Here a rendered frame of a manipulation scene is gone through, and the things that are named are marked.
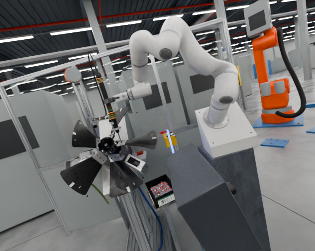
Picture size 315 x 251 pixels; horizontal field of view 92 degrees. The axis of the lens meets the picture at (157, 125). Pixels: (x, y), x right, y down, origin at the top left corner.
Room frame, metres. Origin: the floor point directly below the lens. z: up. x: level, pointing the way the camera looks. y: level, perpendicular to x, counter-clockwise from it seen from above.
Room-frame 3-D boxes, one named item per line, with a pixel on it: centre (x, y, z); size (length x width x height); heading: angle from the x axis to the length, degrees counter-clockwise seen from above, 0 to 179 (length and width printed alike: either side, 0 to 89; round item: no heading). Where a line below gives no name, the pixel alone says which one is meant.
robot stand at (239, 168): (1.12, -0.44, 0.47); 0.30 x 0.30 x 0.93; 1
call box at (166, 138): (1.39, -0.08, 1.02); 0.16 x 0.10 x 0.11; 179
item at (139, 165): (1.13, 0.24, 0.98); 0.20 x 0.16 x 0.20; 179
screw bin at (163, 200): (0.93, 0.09, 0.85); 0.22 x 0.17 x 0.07; 15
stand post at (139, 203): (1.44, 0.42, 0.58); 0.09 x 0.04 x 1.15; 89
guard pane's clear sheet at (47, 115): (1.82, 0.27, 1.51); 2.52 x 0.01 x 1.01; 89
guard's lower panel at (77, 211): (1.82, 0.27, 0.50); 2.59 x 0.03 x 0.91; 89
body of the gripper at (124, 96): (1.10, 0.18, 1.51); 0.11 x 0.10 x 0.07; 89
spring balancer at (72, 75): (1.69, 0.69, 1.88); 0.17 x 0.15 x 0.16; 89
